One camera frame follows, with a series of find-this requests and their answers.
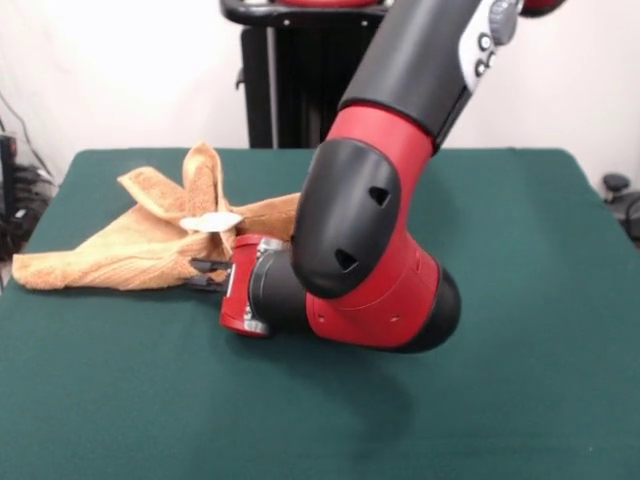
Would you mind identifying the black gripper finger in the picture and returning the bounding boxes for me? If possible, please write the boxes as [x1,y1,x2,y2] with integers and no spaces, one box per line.
[187,276,230,295]
[188,256,233,274]

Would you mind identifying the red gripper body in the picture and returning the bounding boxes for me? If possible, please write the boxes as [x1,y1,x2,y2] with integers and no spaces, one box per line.
[218,233,292,338]

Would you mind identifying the orange terry towel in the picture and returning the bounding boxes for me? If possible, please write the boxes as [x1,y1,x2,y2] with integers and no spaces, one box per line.
[10,141,304,292]

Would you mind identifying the black electrical box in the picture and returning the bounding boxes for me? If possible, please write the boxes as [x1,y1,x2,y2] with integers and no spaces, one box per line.
[0,133,20,221]

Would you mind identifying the dark green table cloth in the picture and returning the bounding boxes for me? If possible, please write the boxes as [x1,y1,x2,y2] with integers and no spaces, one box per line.
[0,147,640,480]

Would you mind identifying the black office chair base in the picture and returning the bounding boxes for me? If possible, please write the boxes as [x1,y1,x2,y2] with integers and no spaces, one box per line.
[601,172,640,236]

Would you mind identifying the black cable bundle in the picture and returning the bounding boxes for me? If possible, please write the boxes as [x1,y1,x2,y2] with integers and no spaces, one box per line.
[0,89,59,262]

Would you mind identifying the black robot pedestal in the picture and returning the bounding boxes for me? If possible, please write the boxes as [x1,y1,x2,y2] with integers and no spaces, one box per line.
[218,0,401,150]

